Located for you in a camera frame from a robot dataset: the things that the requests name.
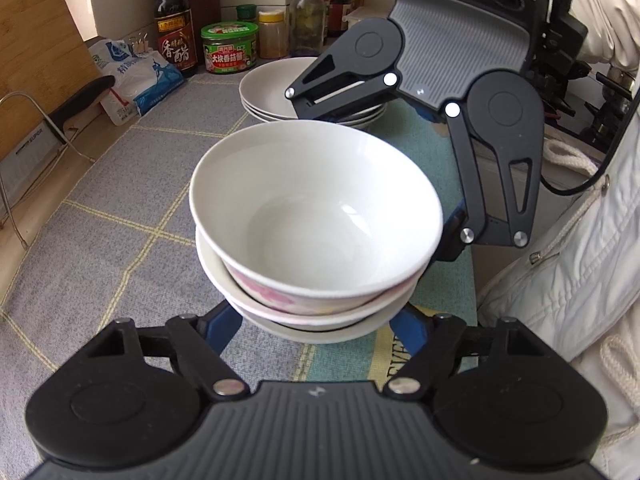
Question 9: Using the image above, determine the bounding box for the bowl with pink pattern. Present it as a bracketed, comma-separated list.
[195, 229, 423, 332]

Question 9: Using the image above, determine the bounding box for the bamboo cutting board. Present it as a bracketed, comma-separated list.
[0, 0, 104, 162]

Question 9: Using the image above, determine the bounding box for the grey checked table mat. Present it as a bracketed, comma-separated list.
[1, 74, 477, 479]

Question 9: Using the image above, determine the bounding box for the yellow lidded spice jar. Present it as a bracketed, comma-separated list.
[258, 10, 288, 60]

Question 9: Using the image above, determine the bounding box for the green capped bottle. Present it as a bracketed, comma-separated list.
[235, 3, 257, 23]

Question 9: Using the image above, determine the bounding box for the white plate with fruit print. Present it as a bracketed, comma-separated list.
[237, 56, 388, 126]

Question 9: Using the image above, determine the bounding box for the metal wire rack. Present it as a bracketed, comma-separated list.
[0, 91, 98, 252]

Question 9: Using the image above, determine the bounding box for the steel kitchen knife black handle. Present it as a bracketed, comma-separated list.
[0, 75, 117, 201]

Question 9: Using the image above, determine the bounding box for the white blue salt bag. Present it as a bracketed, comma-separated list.
[89, 39, 184, 126]

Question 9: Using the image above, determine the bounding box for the green lidded sauce jar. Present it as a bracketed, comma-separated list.
[201, 22, 258, 75]

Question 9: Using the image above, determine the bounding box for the dark vinegar bottle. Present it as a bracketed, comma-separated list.
[154, 0, 198, 78]

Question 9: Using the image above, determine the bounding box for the metal binder clip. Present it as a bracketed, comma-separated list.
[127, 32, 151, 55]

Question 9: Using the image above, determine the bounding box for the small white bowl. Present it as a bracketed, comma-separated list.
[230, 288, 416, 344]

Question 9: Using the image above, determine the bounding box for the clear glass bottle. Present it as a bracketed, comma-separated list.
[288, 0, 326, 58]

